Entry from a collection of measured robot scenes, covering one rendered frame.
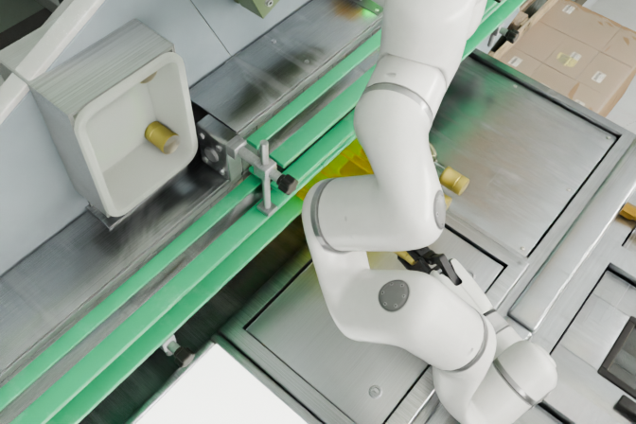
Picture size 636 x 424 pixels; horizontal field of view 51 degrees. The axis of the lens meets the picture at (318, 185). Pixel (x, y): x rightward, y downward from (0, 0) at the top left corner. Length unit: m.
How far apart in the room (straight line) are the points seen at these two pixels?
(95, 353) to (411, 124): 0.56
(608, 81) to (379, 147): 4.60
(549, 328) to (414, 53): 0.69
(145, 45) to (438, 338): 0.52
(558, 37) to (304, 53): 4.38
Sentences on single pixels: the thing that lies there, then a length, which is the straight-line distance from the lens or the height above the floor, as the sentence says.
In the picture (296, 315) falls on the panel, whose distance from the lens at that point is 1.17.
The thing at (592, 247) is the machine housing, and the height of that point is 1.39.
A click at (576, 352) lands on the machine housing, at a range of 1.29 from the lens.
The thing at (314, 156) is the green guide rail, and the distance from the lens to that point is 1.12.
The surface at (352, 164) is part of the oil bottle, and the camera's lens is 1.16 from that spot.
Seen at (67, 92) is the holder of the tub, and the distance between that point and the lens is 0.88.
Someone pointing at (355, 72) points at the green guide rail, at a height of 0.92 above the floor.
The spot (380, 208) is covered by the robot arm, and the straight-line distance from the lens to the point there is 0.67.
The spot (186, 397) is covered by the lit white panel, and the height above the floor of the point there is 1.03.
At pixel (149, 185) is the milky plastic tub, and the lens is 1.02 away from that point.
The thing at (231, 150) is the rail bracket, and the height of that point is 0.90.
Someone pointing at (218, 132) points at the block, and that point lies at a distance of 1.03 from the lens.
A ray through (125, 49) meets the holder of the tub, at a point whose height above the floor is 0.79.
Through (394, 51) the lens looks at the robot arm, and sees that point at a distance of 0.74.
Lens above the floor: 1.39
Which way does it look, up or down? 21 degrees down
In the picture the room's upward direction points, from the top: 125 degrees clockwise
